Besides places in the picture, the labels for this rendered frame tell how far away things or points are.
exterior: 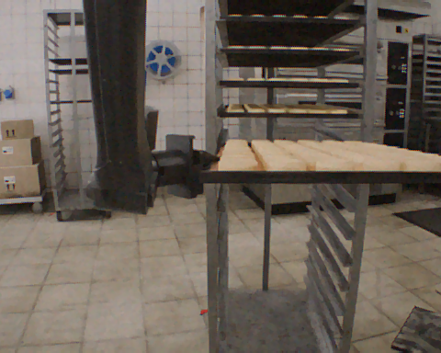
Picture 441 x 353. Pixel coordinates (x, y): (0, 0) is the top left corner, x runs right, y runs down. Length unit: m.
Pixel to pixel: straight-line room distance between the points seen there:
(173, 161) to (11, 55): 3.73
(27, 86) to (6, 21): 0.69
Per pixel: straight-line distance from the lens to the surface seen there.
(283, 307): 1.81
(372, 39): 1.12
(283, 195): 3.41
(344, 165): 0.47
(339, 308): 1.34
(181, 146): 0.60
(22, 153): 3.81
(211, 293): 1.21
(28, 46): 4.19
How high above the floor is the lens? 1.11
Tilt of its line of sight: 12 degrees down
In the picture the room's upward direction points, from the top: straight up
